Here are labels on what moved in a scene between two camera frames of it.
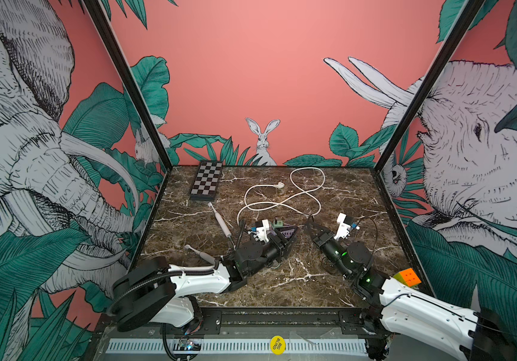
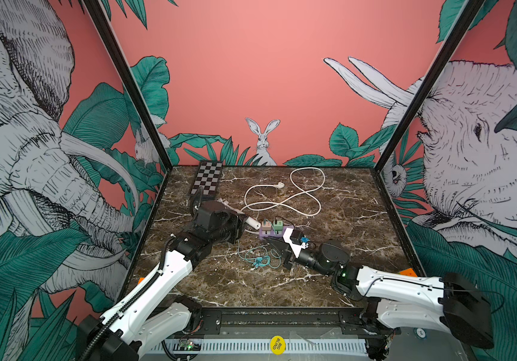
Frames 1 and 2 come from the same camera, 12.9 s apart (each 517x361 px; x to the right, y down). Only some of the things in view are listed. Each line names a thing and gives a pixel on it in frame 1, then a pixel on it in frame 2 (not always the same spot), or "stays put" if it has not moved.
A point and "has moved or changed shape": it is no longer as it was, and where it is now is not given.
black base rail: [333, 323] stays put
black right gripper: [325, 243] → [288, 256]
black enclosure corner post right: [470, 10] stays put
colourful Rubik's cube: [409, 277] stays put
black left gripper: [279, 247] → [237, 220]
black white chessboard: [206, 183] stays put
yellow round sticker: [278, 344] stays put
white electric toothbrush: [207, 257] has moved or changed shape
